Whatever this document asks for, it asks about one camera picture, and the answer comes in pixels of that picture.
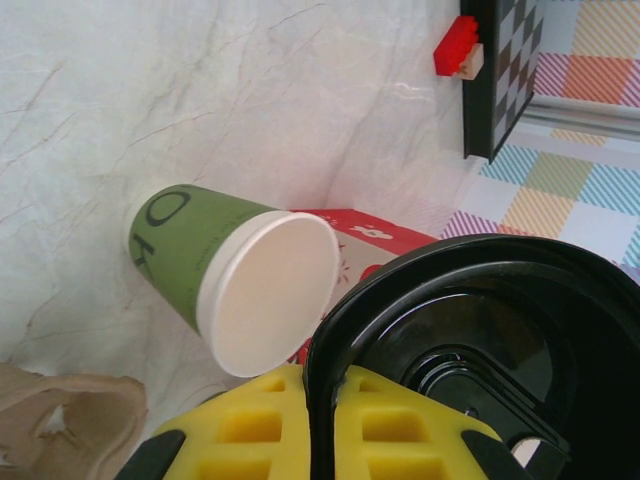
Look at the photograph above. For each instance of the small wooden block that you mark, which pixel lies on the small wooden block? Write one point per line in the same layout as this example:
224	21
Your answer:
475	62

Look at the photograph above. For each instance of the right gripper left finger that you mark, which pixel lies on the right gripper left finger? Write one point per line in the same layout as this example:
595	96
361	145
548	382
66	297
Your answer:
240	430

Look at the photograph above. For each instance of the red white paper bag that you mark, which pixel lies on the red white paper bag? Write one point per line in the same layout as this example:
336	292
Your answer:
380	240

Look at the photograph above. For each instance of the red toy block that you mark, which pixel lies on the red toy block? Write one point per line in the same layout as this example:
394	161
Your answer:
452	47

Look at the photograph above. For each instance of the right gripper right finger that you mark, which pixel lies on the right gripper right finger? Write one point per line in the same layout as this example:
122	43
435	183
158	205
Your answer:
400	435

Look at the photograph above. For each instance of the black grey chess board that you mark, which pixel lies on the black grey chess board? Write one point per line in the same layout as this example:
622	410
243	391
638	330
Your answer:
477	75

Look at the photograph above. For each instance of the aluminium frame post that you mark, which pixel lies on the aluminium frame post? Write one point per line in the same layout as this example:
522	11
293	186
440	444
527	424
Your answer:
590	115

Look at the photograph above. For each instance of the brown cardboard cup carrier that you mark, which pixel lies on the brown cardboard cup carrier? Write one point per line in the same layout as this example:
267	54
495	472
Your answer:
70	420

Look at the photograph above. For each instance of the dark green coffee cup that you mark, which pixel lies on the dark green coffee cup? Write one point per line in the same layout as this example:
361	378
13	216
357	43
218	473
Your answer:
450	260

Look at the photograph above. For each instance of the green paper coffee cup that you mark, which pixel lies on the green paper coffee cup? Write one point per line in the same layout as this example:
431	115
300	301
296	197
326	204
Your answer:
170	235

